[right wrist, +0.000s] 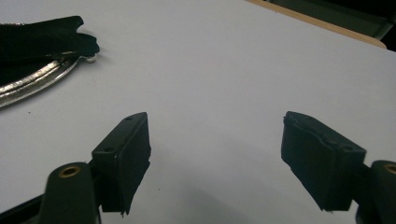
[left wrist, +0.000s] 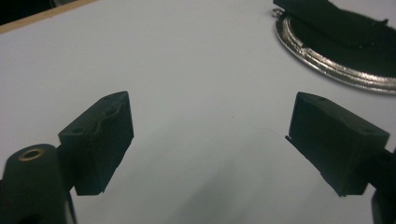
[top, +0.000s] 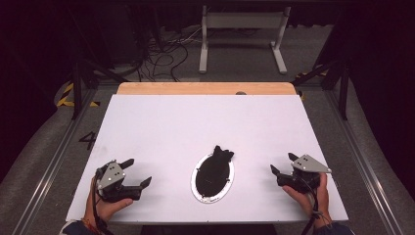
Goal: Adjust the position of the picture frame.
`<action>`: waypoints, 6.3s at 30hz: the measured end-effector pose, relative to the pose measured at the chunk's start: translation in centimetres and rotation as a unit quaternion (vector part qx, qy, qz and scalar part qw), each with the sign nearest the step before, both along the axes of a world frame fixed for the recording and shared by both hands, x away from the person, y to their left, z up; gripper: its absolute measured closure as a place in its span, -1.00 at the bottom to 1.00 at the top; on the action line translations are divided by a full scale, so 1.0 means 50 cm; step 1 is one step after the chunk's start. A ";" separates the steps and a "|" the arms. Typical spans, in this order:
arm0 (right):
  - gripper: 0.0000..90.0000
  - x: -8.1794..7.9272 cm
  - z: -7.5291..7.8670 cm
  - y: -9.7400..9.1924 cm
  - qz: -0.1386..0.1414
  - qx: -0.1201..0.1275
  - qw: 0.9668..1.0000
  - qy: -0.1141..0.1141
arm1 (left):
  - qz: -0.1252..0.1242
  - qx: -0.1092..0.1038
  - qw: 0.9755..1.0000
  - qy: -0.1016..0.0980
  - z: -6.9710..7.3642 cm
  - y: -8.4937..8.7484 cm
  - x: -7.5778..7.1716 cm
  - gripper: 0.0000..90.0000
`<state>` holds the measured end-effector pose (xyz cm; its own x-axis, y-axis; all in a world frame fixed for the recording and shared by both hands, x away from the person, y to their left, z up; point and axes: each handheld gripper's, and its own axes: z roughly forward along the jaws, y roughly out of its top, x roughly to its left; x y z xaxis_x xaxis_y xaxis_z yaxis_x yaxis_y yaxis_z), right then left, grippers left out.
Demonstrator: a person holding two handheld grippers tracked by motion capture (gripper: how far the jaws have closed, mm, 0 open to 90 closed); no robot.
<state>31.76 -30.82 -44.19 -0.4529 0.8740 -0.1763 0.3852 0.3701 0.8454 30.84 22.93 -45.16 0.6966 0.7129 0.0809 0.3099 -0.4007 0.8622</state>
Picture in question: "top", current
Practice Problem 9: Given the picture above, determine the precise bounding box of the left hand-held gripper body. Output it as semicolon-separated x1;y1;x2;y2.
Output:
95;159;144;203

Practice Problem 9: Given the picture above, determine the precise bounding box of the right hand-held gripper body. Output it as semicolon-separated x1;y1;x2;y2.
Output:
276;153;333;195

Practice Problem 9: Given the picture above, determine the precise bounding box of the oval silver picture frame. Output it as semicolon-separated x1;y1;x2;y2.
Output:
190;145;236;205

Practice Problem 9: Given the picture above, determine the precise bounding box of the person's left hand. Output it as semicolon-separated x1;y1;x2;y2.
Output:
84;182;134;225

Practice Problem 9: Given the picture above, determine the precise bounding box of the person's right hand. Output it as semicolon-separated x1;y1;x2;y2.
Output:
281;172;333;227

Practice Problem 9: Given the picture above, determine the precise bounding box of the white table cover board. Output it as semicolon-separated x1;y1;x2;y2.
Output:
65;94;349;225

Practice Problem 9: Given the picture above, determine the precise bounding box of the yellow black floor tape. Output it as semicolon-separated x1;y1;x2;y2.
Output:
56;82;101;109
295;67;329;102

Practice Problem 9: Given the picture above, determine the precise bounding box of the black metal stand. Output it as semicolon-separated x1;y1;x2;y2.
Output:
291;58;350;121
71;57;129;120

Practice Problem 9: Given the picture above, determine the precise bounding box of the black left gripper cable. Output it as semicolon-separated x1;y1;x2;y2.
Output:
90;167;115;235

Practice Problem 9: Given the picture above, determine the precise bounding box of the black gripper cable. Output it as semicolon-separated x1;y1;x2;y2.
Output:
299;180;323;235
90;167;115;235

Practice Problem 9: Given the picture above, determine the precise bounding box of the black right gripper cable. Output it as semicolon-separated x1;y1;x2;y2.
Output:
299;180;323;235

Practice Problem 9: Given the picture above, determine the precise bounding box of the aluminium floor rail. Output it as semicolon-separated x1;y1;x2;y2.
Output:
322;87;406;235
11;87;99;235

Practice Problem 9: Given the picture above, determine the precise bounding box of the tangle of black floor cables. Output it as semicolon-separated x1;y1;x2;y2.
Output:
135;27;209;83

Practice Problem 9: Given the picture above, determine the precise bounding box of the white metal stand frame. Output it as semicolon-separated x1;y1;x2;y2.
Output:
198;5;292;75

